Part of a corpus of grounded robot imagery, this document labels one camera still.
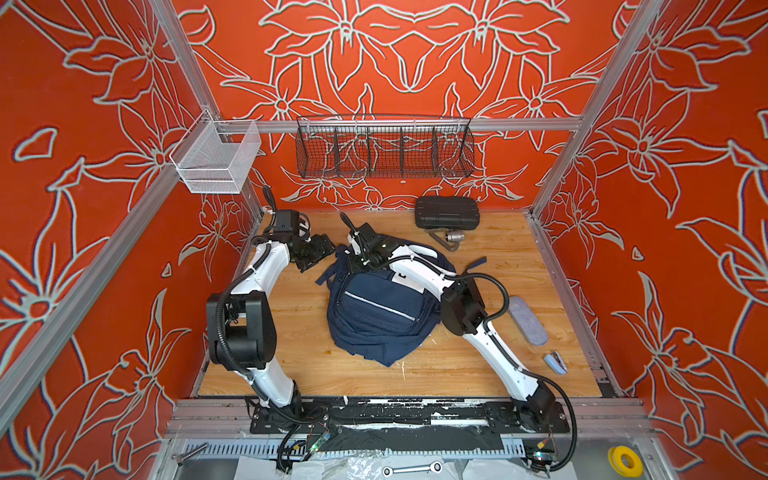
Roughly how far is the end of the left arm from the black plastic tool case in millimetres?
437

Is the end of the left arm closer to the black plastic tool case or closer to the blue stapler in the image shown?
the black plastic tool case

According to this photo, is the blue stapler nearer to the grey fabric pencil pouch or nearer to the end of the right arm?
the grey fabric pencil pouch

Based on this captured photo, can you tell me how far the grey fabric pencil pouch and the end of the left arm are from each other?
607 mm

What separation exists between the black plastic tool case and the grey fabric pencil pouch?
1.13ft

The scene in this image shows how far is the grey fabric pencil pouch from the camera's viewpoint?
0.85 metres

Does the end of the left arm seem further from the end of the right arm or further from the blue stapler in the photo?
the blue stapler

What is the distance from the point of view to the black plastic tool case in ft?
Answer: 3.69

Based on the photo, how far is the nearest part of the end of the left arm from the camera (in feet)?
2.25
